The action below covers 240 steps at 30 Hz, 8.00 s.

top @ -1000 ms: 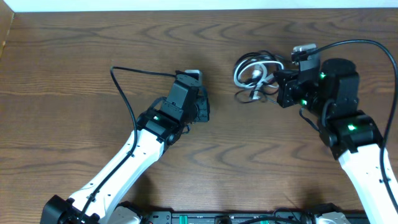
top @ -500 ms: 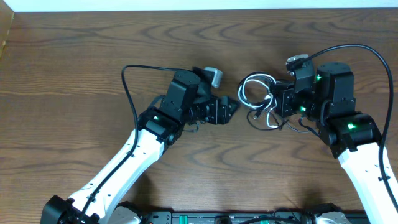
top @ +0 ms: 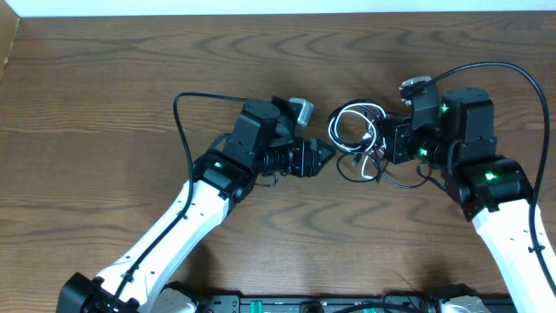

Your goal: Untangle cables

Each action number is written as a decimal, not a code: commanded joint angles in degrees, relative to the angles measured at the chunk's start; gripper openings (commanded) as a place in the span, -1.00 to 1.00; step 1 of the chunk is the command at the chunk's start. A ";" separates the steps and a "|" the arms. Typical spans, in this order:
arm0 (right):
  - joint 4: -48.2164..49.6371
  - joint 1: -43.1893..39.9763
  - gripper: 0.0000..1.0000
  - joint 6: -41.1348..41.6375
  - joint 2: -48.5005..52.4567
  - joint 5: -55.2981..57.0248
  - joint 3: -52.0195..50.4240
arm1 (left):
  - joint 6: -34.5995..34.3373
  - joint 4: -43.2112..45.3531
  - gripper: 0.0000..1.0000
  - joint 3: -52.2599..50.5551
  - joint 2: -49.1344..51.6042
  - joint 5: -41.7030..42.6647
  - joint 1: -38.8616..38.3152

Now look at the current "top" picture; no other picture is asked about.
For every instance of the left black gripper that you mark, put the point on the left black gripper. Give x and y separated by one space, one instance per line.
309 157

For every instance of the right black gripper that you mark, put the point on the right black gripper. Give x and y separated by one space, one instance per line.
397 137

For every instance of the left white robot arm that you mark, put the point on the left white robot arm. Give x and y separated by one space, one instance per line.
262 143

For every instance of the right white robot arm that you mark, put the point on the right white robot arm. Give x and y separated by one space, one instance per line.
454 133

